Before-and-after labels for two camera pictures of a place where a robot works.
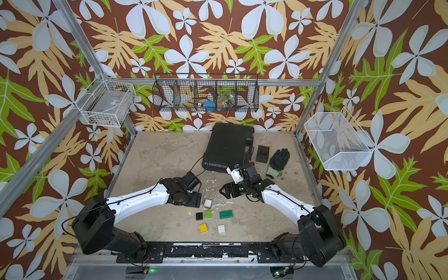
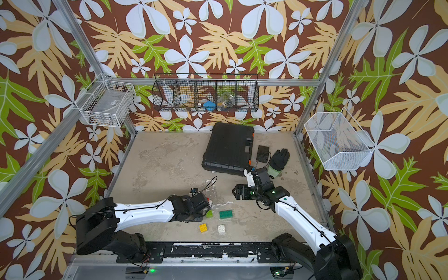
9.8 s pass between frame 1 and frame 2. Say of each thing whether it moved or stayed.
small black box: stayed
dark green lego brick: stayed
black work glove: stayed
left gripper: moved
